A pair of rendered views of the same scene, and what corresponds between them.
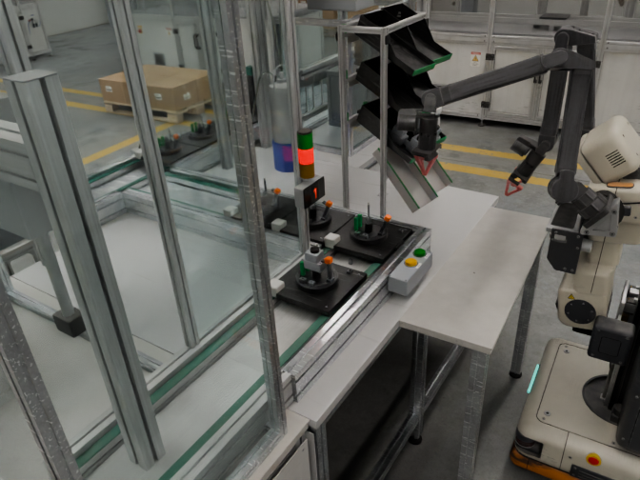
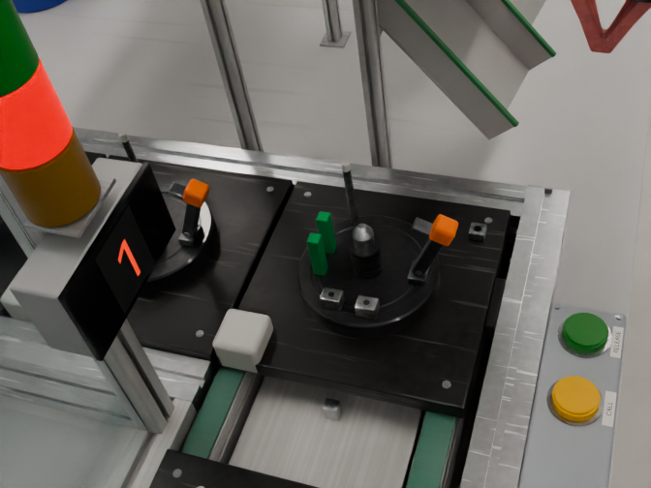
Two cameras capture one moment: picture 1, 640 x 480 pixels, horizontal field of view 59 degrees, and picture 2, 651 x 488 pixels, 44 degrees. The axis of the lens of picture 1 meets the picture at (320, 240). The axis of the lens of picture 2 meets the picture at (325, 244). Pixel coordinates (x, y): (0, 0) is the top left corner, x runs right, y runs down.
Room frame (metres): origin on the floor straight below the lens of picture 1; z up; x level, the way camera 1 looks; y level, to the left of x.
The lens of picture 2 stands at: (1.29, -0.07, 1.61)
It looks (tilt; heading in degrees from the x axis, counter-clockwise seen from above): 49 degrees down; 352
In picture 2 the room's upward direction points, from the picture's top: 11 degrees counter-clockwise
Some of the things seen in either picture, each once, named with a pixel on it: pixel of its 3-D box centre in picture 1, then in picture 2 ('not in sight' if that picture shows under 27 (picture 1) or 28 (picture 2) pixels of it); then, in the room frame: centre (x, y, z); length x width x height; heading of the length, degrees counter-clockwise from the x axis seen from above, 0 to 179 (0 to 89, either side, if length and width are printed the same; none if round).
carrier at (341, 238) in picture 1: (368, 225); (364, 252); (1.79, -0.18, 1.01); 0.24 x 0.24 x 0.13; 55
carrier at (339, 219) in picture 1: (312, 210); (141, 216); (1.93, 0.02, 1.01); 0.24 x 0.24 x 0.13; 55
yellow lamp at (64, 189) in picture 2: (307, 169); (47, 171); (1.70, 0.03, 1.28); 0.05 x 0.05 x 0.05
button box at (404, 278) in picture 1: (410, 270); (572, 417); (1.60, -0.30, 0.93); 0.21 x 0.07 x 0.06; 145
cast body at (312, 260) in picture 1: (312, 257); not in sight; (1.52, 0.03, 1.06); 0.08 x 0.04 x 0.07; 55
